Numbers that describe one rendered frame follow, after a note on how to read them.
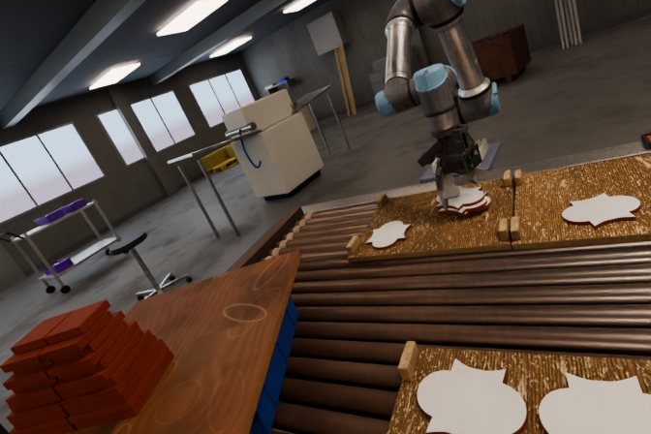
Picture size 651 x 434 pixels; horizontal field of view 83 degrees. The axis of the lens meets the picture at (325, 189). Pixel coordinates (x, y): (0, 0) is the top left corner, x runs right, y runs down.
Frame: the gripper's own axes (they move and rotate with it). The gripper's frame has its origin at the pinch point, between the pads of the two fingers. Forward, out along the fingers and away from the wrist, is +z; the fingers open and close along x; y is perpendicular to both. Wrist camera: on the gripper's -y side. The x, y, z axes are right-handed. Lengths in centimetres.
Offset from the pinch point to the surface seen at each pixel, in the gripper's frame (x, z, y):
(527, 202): 4.8, 3.6, 15.1
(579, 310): -25.0, 5.1, 36.3
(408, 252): -22.1, 3.6, -1.9
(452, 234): -12.4, 3.5, 4.8
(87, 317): -83, -24, -7
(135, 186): 33, 36, -968
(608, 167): 24.1, 3.6, 26.2
